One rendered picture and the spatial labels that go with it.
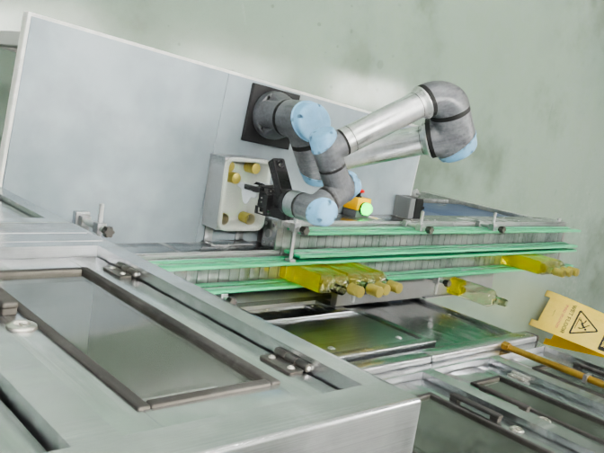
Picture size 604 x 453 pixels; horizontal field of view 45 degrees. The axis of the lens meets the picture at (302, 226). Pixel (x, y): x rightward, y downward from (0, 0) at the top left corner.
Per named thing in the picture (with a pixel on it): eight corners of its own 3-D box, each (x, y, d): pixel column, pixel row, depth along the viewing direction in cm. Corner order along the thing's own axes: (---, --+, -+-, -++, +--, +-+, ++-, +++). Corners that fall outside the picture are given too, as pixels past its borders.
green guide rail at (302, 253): (283, 252, 229) (299, 258, 223) (284, 249, 229) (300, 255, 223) (562, 244, 346) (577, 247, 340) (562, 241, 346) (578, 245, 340)
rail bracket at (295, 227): (271, 256, 226) (297, 266, 217) (279, 203, 224) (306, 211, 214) (279, 255, 228) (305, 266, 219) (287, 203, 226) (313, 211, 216)
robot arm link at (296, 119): (299, 92, 221) (326, 94, 210) (312, 131, 227) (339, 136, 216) (269, 109, 216) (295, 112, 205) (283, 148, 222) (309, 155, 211)
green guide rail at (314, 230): (287, 229, 228) (303, 235, 222) (287, 226, 228) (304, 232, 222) (564, 228, 345) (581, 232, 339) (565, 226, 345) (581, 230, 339)
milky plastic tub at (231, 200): (201, 225, 222) (217, 231, 216) (210, 152, 219) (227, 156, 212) (246, 225, 234) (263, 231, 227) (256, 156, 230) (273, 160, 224)
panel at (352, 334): (111, 344, 184) (181, 396, 159) (111, 333, 184) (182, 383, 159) (356, 315, 244) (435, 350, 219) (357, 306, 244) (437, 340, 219)
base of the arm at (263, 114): (258, 85, 223) (276, 88, 215) (297, 96, 232) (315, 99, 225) (247, 134, 225) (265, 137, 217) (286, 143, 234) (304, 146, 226)
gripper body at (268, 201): (252, 212, 208) (278, 220, 199) (254, 182, 206) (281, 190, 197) (272, 211, 213) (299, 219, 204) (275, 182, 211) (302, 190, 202)
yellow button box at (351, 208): (341, 213, 262) (355, 217, 256) (343, 193, 260) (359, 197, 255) (354, 213, 266) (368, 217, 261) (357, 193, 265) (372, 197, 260)
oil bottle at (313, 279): (278, 277, 231) (323, 296, 215) (280, 260, 230) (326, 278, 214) (291, 276, 234) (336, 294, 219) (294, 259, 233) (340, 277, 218)
